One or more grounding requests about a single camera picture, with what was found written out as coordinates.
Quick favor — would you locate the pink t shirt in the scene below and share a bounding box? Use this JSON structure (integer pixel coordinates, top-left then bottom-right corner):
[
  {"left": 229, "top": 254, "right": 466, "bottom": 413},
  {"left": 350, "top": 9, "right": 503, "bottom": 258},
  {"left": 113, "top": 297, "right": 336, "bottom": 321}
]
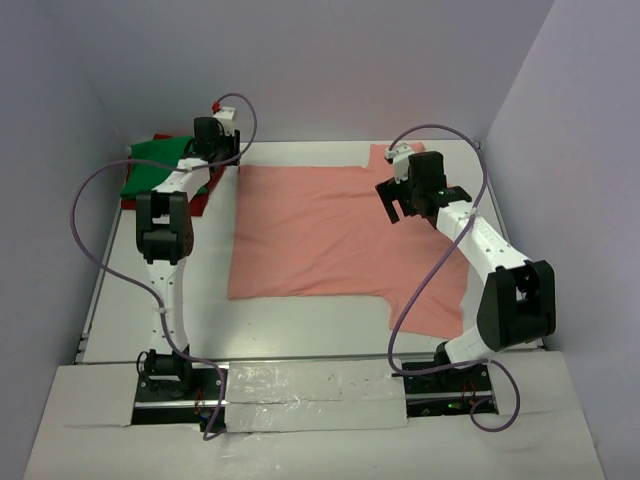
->
[{"left": 227, "top": 144, "right": 451, "bottom": 324}]

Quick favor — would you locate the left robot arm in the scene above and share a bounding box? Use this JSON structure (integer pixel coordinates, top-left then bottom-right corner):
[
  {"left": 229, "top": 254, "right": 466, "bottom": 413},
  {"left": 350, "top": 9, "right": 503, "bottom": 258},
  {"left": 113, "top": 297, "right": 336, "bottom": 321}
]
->
[{"left": 136, "top": 116, "right": 239, "bottom": 399}]

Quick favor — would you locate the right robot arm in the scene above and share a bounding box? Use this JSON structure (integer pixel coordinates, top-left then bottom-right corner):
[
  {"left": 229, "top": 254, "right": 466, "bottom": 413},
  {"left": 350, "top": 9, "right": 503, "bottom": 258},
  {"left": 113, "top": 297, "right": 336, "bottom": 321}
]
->
[{"left": 376, "top": 144, "right": 556, "bottom": 391}]

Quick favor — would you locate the green folded t shirt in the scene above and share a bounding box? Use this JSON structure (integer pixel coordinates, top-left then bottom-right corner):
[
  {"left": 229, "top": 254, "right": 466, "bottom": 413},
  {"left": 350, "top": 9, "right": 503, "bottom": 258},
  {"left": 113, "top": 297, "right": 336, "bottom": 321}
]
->
[{"left": 120, "top": 135, "right": 192, "bottom": 200}]

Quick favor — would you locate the silver tape patch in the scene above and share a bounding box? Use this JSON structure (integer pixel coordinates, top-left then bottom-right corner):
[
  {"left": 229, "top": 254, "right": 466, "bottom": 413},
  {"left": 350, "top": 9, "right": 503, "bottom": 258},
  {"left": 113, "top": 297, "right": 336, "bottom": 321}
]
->
[{"left": 225, "top": 359, "right": 408, "bottom": 433}]

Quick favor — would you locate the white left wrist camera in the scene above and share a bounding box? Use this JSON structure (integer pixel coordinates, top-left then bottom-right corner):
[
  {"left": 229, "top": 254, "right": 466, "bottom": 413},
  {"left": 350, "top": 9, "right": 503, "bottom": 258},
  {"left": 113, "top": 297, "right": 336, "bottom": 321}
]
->
[{"left": 211, "top": 101, "right": 236, "bottom": 136}]

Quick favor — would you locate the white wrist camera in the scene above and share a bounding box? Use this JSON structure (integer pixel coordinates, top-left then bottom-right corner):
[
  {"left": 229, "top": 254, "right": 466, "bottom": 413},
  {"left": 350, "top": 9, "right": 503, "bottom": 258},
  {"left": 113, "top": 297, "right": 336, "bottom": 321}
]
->
[
  {"left": 385, "top": 143, "right": 415, "bottom": 184},
  {"left": 211, "top": 101, "right": 236, "bottom": 136}
]

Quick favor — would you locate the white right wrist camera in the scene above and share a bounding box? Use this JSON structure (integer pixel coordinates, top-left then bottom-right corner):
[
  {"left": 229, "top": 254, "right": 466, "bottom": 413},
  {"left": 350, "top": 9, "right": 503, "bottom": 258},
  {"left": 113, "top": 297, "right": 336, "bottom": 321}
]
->
[{"left": 385, "top": 143, "right": 415, "bottom": 184}]

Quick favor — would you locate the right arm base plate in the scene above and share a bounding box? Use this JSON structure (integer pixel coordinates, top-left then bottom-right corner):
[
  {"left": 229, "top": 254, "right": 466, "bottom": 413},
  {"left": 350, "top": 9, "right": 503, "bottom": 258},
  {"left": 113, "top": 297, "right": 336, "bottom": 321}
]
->
[{"left": 401, "top": 361, "right": 497, "bottom": 418}]

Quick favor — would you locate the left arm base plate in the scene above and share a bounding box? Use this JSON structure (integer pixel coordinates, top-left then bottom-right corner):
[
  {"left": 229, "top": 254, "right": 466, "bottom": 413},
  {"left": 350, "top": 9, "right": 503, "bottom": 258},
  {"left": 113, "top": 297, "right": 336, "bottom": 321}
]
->
[{"left": 131, "top": 368, "right": 226, "bottom": 433}]

